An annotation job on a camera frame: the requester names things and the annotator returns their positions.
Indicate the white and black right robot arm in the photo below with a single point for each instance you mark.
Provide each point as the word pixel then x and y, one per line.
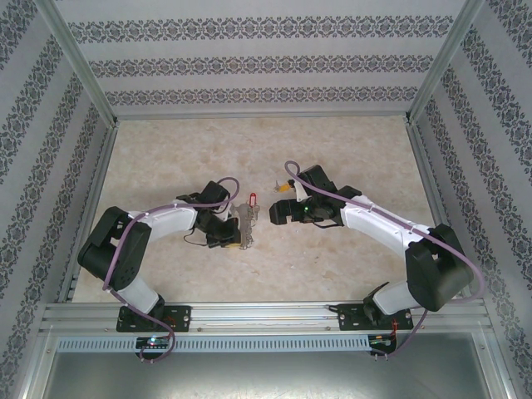
pixel 374 220

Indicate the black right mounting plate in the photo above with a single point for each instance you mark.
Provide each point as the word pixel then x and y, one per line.
pixel 349 318

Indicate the black mounting plate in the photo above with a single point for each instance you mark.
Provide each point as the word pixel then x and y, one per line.
pixel 178 318
pixel 349 318

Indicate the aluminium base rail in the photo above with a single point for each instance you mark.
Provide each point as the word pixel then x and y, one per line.
pixel 266 318

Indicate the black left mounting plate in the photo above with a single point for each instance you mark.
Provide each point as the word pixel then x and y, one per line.
pixel 178 318

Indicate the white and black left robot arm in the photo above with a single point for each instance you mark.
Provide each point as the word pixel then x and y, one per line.
pixel 166 220

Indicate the red key tag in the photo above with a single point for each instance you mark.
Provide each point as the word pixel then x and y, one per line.
pixel 251 199

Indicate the key with yellow tag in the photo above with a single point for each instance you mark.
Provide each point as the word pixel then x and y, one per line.
pixel 284 187

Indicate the right aluminium frame post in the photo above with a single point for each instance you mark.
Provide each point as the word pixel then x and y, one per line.
pixel 444 62

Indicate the left aluminium frame post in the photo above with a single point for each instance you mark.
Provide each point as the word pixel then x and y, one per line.
pixel 86 70

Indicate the left aluminium side rail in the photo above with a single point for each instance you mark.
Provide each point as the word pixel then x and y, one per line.
pixel 101 166

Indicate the left controller board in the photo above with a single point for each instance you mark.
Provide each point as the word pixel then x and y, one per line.
pixel 151 342

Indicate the right controller board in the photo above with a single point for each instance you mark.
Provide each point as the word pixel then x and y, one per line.
pixel 382 341

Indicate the grey metal panel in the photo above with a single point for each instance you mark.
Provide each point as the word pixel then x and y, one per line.
pixel 266 374

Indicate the controller board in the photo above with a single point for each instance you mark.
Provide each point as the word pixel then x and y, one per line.
pixel 382 341
pixel 151 342

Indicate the aluminium frame post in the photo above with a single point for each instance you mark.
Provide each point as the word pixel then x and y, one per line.
pixel 86 70
pixel 444 62

